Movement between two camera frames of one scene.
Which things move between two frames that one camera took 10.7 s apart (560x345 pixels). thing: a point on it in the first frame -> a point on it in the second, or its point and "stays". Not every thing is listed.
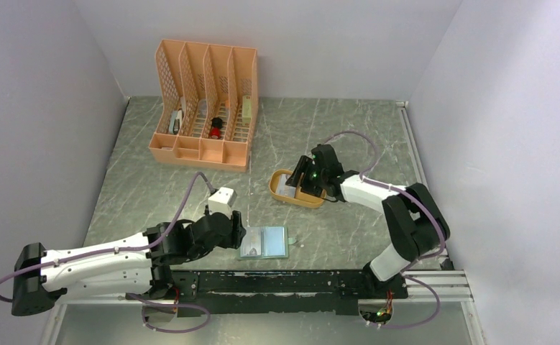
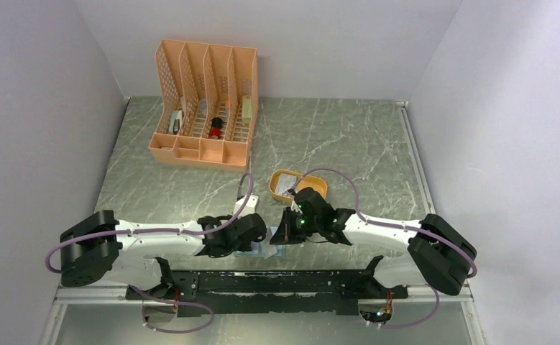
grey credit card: (284, 189) stays
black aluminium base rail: (297, 292) stays
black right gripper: (301, 167) -> (285, 233)
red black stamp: (216, 131) stays
